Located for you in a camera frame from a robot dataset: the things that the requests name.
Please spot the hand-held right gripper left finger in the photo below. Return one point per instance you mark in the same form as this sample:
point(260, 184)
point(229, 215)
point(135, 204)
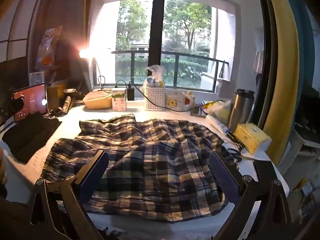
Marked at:
point(96, 175)

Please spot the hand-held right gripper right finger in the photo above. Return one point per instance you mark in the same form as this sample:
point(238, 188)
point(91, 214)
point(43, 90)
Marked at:
point(222, 177)

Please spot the plaid pants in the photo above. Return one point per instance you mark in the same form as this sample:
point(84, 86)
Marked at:
point(155, 155)

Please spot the person's left hand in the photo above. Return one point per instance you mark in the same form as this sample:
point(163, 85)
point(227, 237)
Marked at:
point(2, 165)

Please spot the black scissors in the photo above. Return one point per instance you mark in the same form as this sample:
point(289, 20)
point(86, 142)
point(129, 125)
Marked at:
point(235, 152)

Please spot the yellow tissue pack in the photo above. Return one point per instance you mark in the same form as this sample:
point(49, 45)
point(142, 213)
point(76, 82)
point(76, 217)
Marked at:
point(250, 136)

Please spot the white textured tablecloth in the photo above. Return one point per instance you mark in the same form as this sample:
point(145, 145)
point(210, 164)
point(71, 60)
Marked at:
point(67, 127)

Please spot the steel thermos flask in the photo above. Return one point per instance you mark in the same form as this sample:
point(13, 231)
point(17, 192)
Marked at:
point(240, 112)

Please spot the yellow plastic bag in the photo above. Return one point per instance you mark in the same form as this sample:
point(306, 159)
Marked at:
point(215, 107)

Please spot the yellow lidded food container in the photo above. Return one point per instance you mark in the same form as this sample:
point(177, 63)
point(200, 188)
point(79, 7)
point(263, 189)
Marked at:
point(97, 102)

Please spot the small spray can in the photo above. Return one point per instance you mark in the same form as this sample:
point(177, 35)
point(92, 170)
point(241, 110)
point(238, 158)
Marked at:
point(67, 106)

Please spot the white green milk carton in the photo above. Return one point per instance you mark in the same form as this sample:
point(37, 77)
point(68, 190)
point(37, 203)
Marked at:
point(119, 100)

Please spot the black cloth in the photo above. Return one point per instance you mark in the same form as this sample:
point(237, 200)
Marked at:
point(27, 135)

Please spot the black power adapter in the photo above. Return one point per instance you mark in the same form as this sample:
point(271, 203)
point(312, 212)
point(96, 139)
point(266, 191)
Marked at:
point(130, 95)

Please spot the white printed mug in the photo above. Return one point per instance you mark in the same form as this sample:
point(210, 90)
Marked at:
point(175, 102)

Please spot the brown cardboard box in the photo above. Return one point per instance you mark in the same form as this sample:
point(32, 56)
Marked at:
point(56, 93)

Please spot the tablet with red screen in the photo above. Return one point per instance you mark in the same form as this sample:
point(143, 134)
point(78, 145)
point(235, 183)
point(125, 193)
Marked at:
point(32, 105)

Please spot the white perforated basket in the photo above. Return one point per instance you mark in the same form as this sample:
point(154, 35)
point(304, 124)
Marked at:
point(155, 97)

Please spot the white printed box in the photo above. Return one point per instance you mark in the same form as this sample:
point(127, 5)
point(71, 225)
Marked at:
point(36, 78)

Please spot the white plastic bag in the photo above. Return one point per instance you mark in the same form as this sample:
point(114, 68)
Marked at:
point(156, 71)

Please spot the white desk lamp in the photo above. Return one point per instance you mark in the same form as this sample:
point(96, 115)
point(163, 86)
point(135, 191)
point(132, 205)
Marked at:
point(85, 53)

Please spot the colourful snack bag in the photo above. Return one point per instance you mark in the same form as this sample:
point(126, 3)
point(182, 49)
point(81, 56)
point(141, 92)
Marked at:
point(47, 52)

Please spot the black balcony railing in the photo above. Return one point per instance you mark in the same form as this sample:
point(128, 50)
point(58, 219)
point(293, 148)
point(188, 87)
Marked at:
point(175, 53)

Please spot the yellow door frame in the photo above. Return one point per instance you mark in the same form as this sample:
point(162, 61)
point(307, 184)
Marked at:
point(282, 55)

